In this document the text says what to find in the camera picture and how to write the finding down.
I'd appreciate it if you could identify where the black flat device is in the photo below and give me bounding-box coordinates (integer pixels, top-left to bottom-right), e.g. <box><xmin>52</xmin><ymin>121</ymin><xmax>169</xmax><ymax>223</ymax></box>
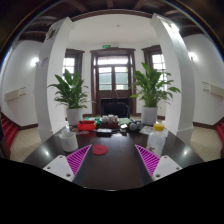
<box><xmin>95</xmin><ymin>128</ymin><xmax>113</xmax><ymax>138</ymax></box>

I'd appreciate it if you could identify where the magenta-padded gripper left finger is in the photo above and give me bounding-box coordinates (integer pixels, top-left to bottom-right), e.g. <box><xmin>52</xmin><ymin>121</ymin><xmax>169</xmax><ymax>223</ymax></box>
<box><xmin>42</xmin><ymin>143</ymin><xmax>94</xmax><ymax>188</ymax></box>

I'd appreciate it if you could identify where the green notebook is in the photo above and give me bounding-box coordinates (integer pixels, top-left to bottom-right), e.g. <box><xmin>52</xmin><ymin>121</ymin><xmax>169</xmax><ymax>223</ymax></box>
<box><xmin>118</xmin><ymin>117</ymin><xmax>132</xmax><ymax>126</ymax></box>

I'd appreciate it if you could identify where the flat round red coaster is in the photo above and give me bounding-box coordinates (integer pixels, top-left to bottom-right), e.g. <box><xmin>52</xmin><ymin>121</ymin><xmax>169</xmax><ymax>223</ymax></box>
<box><xmin>91</xmin><ymin>144</ymin><xmax>109</xmax><ymax>156</ymax></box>

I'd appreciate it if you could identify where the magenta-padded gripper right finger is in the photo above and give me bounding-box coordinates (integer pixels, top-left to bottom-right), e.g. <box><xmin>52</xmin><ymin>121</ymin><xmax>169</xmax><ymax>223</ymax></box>
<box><xmin>134</xmin><ymin>143</ymin><xmax>184</xmax><ymax>186</ymax></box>

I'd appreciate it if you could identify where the wooden tray with small jars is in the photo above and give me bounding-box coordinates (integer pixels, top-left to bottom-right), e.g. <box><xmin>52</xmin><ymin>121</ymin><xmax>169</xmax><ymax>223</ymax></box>
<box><xmin>99</xmin><ymin>114</ymin><xmax>120</xmax><ymax>129</ymax></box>

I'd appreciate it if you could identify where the brown-framed window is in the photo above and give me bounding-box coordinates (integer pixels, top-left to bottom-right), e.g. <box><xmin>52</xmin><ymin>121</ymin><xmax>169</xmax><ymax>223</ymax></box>
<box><xmin>62</xmin><ymin>48</ymin><xmax>85</xmax><ymax>81</ymax></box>
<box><xmin>141</xmin><ymin>44</ymin><xmax>168</xmax><ymax>83</ymax></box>

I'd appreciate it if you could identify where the black chair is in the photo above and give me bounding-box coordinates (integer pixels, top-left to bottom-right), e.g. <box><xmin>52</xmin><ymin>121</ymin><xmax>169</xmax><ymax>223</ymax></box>
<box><xmin>100</xmin><ymin>98</ymin><xmax>130</xmax><ymax>118</ymax></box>

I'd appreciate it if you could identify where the printed paper leaflet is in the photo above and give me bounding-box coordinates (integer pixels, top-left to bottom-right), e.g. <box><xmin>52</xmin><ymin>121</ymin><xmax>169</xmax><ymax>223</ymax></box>
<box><xmin>139</xmin><ymin>124</ymin><xmax>169</xmax><ymax>138</ymax></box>

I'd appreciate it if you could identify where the red plastic box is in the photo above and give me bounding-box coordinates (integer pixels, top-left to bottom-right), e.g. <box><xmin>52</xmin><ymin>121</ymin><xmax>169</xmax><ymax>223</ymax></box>
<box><xmin>77</xmin><ymin>120</ymin><xmax>98</xmax><ymax>132</ymax></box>

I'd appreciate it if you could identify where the grey twin-ball device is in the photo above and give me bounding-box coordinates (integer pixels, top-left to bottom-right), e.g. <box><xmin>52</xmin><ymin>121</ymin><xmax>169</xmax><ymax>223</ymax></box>
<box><xmin>128</xmin><ymin>120</ymin><xmax>144</xmax><ymax>132</ymax></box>

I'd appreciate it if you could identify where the clear bottle with yellow cap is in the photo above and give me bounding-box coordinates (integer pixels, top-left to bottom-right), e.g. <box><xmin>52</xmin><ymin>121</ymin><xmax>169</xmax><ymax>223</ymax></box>
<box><xmin>146</xmin><ymin>122</ymin><xmax>167</xmax><ymax>157</ymax></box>

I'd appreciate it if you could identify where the flat green box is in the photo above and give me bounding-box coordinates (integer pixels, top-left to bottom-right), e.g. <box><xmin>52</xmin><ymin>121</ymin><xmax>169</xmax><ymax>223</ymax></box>
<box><xmin>84</xmin><ymin>116</ymin><xmax>101</xmax><ymax>123</ymax></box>

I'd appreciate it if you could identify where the small grey pillar notice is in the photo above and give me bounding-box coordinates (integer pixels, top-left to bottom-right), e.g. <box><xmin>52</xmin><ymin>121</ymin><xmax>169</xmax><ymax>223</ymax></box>
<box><xmin>38</xmin><ymin>56</ymin><xmax>50</xmax><ymax>69</ymax></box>

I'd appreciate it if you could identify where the white speckled cup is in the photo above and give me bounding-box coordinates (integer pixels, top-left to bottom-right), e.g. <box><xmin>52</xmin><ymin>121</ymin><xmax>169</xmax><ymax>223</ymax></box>
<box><xmin>59</xmin><ymin>130</ymin><xmax>79</xmax><ymax>153</ymax></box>

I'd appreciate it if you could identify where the brown wooden double door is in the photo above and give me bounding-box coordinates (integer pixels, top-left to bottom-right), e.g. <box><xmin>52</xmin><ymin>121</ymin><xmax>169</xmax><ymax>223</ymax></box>
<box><xmin>90</xmin><ymin>47</ymin><xmax>137</xmax><ymax>116</ymax></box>

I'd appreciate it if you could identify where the leafy plant in white pot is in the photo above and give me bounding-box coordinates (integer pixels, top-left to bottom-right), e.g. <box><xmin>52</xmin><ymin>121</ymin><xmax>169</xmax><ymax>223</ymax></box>
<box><xmin>47</xmin><ymin>68</ymin><xmax>94</xmax><ymax>127</ymax></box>
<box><xmin>129</xmin><ymin>62</ymin><xmax>182</xmax><ymax>126</ymax></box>

